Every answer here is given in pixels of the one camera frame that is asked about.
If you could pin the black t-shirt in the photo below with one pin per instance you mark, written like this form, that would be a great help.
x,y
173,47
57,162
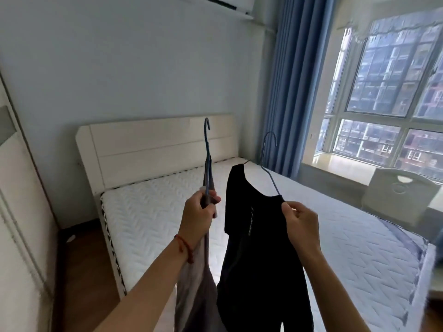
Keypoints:
x,y
258,259

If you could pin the person's right thumb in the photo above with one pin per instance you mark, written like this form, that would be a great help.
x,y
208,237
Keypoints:
x,y
298,204

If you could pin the white quilted mattress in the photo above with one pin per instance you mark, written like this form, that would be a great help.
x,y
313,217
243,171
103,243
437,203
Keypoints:
x,y
346,245

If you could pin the white air conditioner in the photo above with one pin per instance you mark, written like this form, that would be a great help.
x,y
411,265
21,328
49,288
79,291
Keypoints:
x,y
228,4

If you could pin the blue hanger with black shirt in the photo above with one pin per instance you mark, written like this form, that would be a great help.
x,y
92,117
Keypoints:
x,y
268,162

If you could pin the blue curtain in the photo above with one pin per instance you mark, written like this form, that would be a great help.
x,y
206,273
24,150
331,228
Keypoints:
x,y
294,86

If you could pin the white wardrobe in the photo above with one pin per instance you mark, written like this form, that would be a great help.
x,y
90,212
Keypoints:
x,y
20,221

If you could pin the person's right hand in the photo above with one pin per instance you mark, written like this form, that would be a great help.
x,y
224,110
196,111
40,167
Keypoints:
x,y
304,226

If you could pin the person's left hand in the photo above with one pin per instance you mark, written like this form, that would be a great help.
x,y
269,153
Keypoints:
x,y
194,221

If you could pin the person's left thumb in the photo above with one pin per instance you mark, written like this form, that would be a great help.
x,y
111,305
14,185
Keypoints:
x,y
211,196

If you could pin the cream wooden bed frame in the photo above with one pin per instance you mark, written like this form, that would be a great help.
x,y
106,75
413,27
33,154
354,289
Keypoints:
x,y
145,148

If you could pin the grey garment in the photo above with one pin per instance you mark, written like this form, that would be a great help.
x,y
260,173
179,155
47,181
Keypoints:
x,y
199,293

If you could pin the white chair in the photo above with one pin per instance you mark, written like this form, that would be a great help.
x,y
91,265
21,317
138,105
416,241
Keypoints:
x,y
398,195

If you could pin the blue hanger with grey garment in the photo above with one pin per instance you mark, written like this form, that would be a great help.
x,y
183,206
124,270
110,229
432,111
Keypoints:
x,y
207,159

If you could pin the window with white frame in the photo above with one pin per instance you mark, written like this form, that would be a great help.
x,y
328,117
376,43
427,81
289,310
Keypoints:
x,y
384,96

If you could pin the person's left forearm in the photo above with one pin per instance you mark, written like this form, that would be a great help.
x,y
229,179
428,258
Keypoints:
x,y
148,290

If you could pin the person's right forearm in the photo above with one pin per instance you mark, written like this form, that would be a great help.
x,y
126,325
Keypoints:
x,y
332,293

